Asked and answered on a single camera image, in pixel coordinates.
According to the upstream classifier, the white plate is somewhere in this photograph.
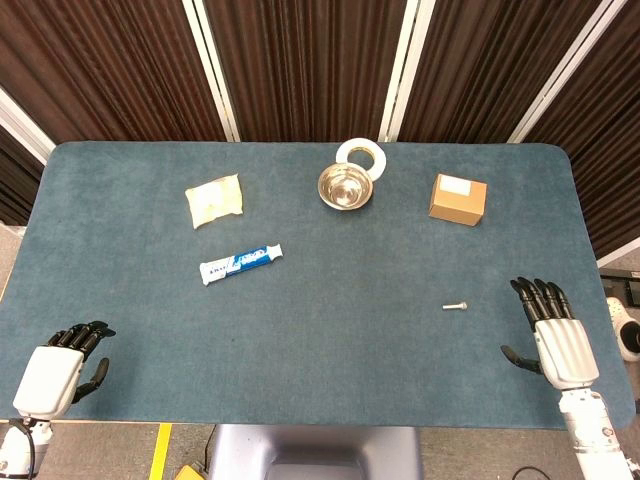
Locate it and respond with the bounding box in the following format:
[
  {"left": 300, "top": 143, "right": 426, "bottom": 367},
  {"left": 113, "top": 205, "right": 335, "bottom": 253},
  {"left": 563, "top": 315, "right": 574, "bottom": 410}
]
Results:
[{"left": 335, "top": 138, "right": 388, "bottom": 182}]

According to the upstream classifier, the pale yellow snack packet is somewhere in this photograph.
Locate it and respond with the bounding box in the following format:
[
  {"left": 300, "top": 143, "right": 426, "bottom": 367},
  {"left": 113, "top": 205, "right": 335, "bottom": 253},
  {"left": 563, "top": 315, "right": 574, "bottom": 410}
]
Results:
[{"left": 184, "top": 172, "right": 245, "bottom": 230}]

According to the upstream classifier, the stainless steel bowl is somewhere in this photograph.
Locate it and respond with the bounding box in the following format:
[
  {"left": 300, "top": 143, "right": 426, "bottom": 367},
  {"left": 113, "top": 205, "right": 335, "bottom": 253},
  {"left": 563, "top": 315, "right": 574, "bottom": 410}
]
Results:
[{"left": 316, "top": 162, "right": 375, "bottom": 210}]

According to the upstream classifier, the brown cardboard box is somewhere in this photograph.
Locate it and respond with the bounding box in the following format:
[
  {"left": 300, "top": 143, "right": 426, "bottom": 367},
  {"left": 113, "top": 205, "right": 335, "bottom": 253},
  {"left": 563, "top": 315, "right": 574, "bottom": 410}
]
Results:
[{"left": 428, "top": 173, "right": 488, "bottom": 228}]

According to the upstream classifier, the blue table mat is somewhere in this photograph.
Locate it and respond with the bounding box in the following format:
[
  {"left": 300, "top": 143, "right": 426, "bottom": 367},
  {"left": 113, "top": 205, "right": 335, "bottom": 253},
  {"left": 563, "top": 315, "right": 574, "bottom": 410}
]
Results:
[{"left": 0, "top": 141, "right": 636, "bottom": 431}]

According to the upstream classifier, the blue white toothpaste tube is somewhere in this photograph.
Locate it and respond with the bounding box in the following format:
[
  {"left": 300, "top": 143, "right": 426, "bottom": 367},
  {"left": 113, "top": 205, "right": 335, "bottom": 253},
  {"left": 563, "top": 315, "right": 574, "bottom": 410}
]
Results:
[{"left": 198, "top": 243, "right": 284, "bottom": 288}]

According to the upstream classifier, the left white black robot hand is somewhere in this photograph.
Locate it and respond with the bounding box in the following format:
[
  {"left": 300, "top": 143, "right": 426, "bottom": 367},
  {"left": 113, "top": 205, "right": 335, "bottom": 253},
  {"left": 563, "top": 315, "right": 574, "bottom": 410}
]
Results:
[{"left": 12, "top": 320, "right": 117, "bottom": 421}]

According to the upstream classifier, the white shoe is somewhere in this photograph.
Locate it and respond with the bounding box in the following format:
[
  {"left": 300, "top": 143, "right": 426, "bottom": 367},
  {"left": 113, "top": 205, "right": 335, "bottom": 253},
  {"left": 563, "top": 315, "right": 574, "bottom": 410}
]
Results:
[{"left": 605, "top": 296, "right": 640, "bottom": 363}]

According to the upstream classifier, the brown ribbed partition panel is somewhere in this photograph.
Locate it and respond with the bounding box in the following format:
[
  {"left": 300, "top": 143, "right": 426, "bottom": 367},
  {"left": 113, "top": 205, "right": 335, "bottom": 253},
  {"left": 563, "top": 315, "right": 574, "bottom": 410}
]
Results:
[
  {"left": 0, "top": 124, "right": 46, "bottom": 227},
  {"left": 203, "top": 0, "right": 407, "bottom": 143},
  {"left": 0, "top": 0, "right": 229, "bottom": 143},
  {"left": 522, "top": 0, "right": 640, "bottom": 260},
  {"left": 398, "top": 0, "right": 599, "bottom": 145}
]

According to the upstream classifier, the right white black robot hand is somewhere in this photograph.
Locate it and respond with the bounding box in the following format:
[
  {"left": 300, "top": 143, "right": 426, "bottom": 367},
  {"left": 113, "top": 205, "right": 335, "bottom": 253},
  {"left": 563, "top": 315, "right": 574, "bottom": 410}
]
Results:
[{"left": 500, "top": 276, "right": 600, "bottom": 390}]

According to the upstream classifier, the white partition frame post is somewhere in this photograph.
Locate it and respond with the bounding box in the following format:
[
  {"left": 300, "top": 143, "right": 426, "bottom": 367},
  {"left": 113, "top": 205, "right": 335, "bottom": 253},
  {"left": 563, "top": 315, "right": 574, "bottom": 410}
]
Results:
[
  {"left": 506, "top": 0, "right": 629, "bottom": 145},
  {"left": 378, "top": 0, "right": 420, "bottom": 143},
  {"left": 181, "top": 0, "right": 242, "bottom": 143},
  {"left": 0, "top": 87, "right": 56, "bottom": 166},
  {"left": 596, "top": 248, "right": 640, "bottom": 269}
]

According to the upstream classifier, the black electronic device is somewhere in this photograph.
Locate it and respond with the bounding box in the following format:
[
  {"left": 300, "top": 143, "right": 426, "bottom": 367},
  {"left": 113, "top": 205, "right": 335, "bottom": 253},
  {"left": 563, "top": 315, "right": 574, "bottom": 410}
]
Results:
[{"left": 598, "top": 268, "right": 640, "bottom": 307}]

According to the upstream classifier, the yellow floor tape strip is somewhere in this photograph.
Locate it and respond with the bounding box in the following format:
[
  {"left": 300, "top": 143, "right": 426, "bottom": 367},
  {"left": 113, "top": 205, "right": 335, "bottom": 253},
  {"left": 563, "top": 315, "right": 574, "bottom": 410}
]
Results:
[{"left": 148, "top": 423, "right": 174, "bottom": 480}]

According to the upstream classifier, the grey robot torso base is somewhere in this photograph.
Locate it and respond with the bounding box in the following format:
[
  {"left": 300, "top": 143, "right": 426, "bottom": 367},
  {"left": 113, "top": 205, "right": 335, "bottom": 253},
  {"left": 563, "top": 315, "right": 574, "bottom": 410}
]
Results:
[{"left": 207, "top": 423, "right": 426, "bottom": 480}]

